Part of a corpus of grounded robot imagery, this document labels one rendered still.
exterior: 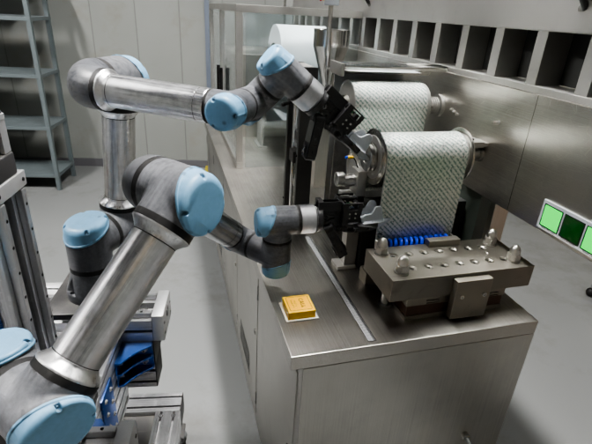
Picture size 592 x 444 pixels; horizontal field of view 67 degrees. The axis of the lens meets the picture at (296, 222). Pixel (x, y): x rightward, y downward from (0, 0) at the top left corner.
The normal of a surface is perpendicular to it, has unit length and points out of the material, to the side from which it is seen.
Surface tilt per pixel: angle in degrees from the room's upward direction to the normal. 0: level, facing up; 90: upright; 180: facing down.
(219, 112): 90
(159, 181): 45
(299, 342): 0
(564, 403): 0
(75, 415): 95
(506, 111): 90
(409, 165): 90
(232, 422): 0
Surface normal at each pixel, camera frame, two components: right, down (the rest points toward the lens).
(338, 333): 0.05, -0.90
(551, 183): -0.96, 0.07
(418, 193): 0.26, 0.43
